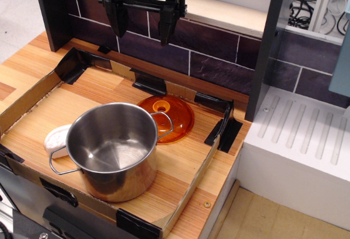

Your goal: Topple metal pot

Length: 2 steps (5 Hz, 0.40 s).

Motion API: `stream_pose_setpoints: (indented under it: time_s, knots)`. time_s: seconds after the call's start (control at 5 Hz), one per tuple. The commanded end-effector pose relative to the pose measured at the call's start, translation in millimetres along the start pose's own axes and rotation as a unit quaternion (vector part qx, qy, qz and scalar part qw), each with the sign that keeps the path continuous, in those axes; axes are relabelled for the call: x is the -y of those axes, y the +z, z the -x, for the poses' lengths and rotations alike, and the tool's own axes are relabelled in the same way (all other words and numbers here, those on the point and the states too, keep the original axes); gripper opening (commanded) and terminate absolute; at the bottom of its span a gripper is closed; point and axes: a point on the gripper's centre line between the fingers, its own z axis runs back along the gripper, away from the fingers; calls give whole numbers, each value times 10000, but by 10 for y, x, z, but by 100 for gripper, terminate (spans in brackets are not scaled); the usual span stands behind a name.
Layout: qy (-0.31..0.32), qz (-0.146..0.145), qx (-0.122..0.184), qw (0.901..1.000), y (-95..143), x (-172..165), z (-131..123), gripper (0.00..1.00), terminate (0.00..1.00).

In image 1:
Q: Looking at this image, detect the white plastic food toy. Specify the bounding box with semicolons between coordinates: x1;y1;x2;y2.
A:
43;124;72;159

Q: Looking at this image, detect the brass screw insert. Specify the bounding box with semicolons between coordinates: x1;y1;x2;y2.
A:
203;201;211;208

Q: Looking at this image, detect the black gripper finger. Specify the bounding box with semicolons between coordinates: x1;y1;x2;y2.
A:
103;0;128;38
158;0;178;46

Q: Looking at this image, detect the stainless steel pot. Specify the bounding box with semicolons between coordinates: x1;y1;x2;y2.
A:
65;102;161;202

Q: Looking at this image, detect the white ribbed drainboard sink unit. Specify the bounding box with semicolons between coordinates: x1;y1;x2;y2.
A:
237;88;349;226

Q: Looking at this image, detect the black metal front panel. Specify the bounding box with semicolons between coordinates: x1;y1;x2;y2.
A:
1;167;133;238

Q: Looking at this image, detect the black cable bundle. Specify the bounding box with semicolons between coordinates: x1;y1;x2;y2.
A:
288;0;350;35

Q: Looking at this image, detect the orange transparent plastic lid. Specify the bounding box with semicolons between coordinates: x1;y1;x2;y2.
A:
137;95;195;144

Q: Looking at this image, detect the grey metal box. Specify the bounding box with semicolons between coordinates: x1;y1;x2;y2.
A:
329;27;350;97

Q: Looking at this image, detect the dark grey shelf frame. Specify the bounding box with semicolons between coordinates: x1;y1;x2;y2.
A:
38;0;283;121

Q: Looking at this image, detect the cardboard fence with black tape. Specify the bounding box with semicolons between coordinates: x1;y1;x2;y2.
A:
1;43;242;238

